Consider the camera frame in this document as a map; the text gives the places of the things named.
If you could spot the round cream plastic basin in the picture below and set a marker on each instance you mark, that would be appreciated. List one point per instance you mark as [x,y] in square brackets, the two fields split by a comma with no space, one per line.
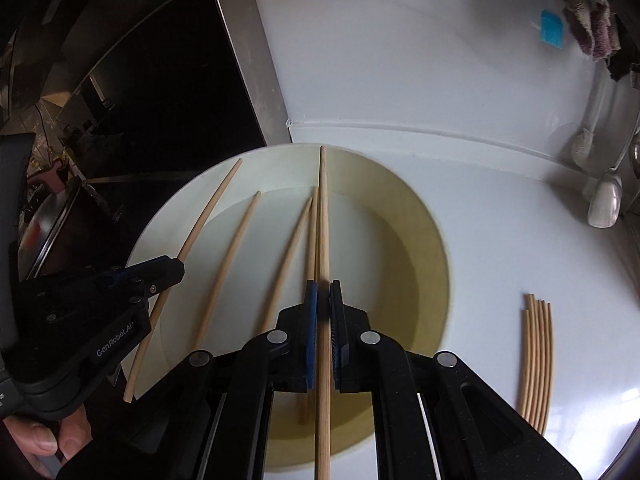
[380,240]

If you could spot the single wooden chopstick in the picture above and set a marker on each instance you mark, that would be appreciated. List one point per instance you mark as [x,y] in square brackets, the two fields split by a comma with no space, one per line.
[323,220]
[235,255]
[290,255]
[210,205]
[312,240]

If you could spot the person's left hand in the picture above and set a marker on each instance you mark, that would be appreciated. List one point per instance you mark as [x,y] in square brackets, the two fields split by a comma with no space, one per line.
[35,440]

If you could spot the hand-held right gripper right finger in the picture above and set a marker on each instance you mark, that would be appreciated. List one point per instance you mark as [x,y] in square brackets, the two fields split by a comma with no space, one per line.
[336,340]

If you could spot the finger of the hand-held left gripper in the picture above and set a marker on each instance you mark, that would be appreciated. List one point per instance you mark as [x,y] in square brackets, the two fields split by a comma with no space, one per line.
[155,282]
[160,264]

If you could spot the metal pot lid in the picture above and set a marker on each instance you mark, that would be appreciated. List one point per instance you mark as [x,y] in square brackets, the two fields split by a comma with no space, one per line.
[45,230]

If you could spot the white dish brush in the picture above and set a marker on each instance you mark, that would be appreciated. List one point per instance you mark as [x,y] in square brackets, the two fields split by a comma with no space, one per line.
[582,147]

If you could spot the pile of wooden chopsticks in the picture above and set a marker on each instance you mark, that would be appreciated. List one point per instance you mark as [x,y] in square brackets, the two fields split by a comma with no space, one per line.
[537,360]

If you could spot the grey-brown towel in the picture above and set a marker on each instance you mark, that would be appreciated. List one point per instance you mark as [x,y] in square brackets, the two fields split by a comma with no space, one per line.
[595,15]

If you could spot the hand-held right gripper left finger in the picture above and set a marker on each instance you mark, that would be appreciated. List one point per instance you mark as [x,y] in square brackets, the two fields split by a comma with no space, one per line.
[311,340]

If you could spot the metal spatula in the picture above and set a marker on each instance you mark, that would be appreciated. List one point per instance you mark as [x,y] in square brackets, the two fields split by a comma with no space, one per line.
[605,205]

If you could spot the dark cloth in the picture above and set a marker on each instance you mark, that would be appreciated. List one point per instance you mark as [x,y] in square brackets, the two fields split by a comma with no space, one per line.
[622,60]

